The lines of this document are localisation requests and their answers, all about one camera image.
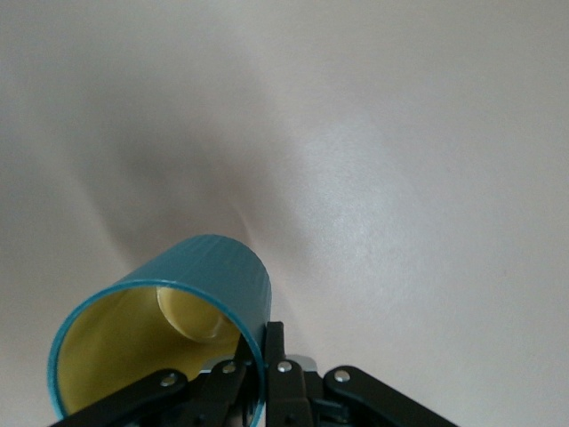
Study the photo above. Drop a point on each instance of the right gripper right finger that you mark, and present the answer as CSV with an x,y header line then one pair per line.
x,y
293,396

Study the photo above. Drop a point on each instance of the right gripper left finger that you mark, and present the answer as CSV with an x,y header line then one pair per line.
x,y
178,400

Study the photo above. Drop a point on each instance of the teal ribbed mug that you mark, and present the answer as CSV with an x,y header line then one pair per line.
x,y
213,267

